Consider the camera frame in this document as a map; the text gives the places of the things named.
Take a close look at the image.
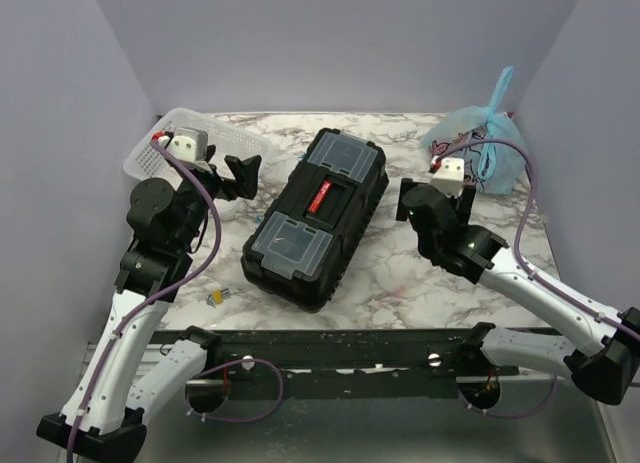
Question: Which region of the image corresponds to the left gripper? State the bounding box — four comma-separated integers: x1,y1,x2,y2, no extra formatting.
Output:
177,145,263,249

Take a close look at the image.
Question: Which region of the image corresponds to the light blue plastic bag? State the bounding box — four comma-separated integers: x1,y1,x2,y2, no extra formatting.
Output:
421,66,526,195

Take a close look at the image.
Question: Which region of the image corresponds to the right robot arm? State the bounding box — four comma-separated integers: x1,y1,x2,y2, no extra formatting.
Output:
396,178,639,405

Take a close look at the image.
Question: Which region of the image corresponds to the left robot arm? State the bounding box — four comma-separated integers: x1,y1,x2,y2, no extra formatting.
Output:
36,136,261,462

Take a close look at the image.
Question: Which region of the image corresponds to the white perforated plastic basket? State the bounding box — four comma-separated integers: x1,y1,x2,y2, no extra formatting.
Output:
122,107,274,214

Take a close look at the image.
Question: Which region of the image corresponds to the black plastic toolbox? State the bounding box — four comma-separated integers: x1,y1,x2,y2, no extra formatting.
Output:
241,128,389,313

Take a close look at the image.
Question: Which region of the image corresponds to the small yellow metal connector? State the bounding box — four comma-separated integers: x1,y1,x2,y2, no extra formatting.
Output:
206,288,231,307

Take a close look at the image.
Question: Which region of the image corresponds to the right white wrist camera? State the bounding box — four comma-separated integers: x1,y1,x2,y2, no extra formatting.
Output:
429,157,465,198

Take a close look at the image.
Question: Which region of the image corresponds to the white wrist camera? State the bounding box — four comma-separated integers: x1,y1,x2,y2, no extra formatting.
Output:
429,157,465,198
167,127,208,163

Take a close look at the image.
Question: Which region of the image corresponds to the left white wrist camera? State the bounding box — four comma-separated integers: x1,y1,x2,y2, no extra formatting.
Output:
167,127,208,163

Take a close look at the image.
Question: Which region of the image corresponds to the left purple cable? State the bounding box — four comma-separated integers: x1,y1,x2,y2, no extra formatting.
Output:
64,135,284,463

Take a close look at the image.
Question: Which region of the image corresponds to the black mounting base rail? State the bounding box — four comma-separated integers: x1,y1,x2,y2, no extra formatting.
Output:
149,327,541,399

